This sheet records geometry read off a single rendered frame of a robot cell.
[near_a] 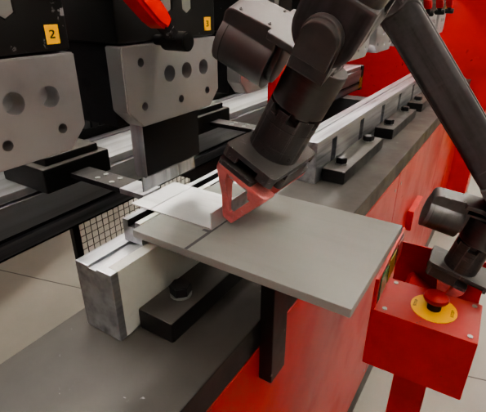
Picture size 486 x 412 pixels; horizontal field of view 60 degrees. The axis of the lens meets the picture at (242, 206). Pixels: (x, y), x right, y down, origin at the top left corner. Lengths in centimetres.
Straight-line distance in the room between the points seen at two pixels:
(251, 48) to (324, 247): 22
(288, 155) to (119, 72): 18
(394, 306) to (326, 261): 34
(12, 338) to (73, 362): 150
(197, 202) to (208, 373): 21
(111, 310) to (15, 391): 12
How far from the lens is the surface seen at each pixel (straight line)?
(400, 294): 80
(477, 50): 255
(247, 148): 44
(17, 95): 37
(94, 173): 67
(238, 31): 42
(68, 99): 39
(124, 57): 42
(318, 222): 51
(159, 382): 49
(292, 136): 42
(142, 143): 50
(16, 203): 71
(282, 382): 73
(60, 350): 56
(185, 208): 54
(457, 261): 81
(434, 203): 76
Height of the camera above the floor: 124
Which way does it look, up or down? 26 degrees down
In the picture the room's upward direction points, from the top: straight up
